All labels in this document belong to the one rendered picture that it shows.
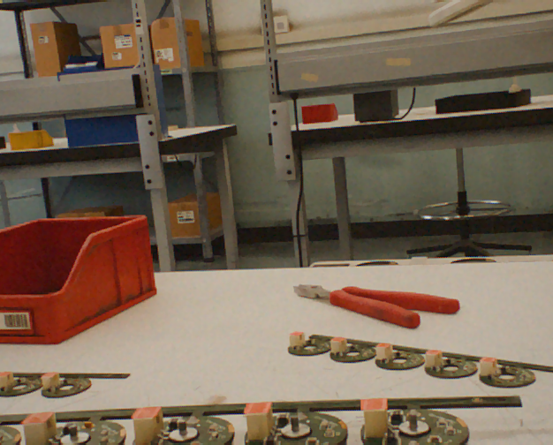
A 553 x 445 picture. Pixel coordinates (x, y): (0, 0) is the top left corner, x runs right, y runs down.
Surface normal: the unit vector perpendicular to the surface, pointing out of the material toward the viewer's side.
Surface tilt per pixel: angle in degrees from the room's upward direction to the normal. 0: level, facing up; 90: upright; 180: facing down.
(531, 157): 90
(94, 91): 90
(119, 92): 90
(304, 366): 0
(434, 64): 90
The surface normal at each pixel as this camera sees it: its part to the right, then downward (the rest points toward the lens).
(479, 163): -0.29, 0.18
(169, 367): -0.10, -0.98
